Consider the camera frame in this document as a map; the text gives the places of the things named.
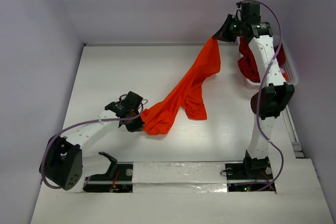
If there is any dark red t shirt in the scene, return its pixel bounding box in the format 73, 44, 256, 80
237, 37, 289, 83

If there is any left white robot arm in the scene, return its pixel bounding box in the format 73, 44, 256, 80
39, 91, 144, 190

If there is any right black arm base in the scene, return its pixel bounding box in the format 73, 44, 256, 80
220, 163, 276, 193

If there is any orange t shirt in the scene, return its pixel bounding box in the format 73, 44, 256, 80
141, 38, 221, 135

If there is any white plastic basket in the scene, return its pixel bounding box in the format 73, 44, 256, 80
237, 37, 298, 89

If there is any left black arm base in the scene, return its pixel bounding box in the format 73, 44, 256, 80
82, 152, 133, 193

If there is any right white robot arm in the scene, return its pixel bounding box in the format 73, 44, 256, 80
213, 0, 295, 180

